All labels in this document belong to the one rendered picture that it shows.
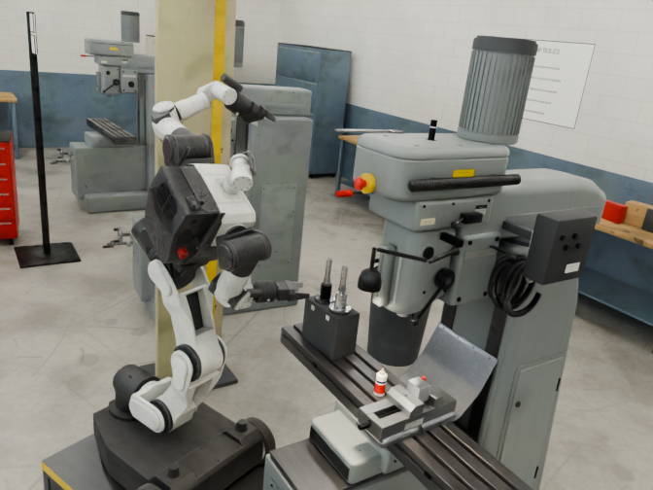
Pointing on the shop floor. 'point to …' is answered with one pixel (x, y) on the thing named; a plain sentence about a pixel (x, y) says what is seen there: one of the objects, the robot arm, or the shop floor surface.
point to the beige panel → (175, 42)
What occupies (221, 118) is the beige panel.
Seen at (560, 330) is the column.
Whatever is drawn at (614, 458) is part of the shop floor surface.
